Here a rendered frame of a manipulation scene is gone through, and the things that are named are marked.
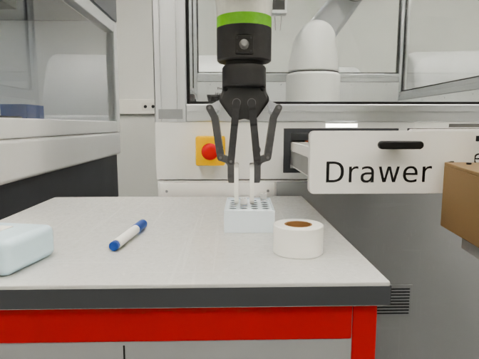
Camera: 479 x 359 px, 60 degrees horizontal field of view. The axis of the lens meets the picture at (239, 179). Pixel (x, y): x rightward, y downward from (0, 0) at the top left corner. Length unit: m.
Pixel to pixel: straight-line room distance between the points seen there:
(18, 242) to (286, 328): 0.34
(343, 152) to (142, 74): 3.90
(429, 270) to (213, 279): 0.83
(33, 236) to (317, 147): 0.46
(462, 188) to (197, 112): 0.62
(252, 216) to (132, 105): 3.86
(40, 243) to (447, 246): 0.99
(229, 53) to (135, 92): 3.87
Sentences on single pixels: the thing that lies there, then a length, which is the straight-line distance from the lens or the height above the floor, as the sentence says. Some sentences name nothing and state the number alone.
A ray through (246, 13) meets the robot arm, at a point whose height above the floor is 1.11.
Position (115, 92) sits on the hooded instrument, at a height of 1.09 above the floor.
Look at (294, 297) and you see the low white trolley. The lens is 0.50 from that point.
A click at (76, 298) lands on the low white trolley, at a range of 0.52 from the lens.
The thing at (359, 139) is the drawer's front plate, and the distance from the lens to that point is 0.75.
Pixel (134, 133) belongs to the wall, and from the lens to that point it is 4.54.
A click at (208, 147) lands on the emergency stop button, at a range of 0.98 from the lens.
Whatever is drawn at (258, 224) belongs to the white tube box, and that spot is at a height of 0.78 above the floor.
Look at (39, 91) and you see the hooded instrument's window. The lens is 1.33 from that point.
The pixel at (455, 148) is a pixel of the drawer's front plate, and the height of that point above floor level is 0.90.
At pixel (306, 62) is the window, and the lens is 1.10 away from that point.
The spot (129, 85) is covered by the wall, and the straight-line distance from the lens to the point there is 4.57.
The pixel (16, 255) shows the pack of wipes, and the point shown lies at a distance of 0.57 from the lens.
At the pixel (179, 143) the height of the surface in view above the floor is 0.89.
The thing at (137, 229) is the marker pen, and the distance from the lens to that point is 0.69.
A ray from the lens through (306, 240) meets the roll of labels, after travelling 0.56.
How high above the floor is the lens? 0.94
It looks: 8 degrees down
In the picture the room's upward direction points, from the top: straight up
